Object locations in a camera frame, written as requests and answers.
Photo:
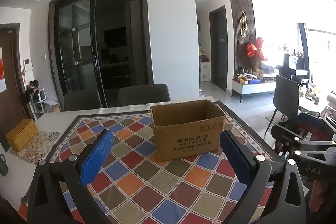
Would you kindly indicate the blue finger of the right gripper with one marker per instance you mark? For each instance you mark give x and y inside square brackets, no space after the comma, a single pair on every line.
[311,121]
[282,135]

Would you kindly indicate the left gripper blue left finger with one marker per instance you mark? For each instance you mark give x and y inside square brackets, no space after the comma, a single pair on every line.
[94,155]

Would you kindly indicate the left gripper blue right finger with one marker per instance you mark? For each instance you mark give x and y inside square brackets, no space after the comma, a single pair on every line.
[240,159]

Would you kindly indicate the right hand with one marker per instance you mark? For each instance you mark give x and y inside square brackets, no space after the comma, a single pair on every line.
[316,198]

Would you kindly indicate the dark wooden chair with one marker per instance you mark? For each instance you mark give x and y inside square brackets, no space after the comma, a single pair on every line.
[306,132]

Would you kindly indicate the dark grey dining chair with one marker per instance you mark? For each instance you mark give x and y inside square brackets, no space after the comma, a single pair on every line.
[285,99]

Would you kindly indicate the black piano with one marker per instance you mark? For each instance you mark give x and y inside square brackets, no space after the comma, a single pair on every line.
[295,68]

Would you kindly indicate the white tv cabinet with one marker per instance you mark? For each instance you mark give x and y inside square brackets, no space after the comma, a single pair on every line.
[245,90]

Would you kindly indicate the brown cardboard box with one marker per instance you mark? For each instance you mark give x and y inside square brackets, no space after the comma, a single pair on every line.
[186,129]

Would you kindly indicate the grey chair behind table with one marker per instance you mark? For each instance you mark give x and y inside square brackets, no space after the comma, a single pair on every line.
[82,100]
[143,94]

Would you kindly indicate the yellow woven box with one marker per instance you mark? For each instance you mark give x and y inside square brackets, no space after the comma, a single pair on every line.
[19,136]

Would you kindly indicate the red bow decoration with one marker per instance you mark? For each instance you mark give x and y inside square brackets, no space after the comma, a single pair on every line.
[256,50]

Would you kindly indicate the brown entrance door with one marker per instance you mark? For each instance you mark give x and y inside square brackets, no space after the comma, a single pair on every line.
[13,107]

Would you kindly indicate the white storage drawers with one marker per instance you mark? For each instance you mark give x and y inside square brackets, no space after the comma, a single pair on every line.
[204,71]

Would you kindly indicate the red paper door poster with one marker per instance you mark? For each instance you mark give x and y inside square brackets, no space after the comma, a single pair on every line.
[2,74]

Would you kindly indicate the black glass sliding door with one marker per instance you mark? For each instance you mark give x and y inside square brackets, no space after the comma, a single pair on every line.
[73,46]

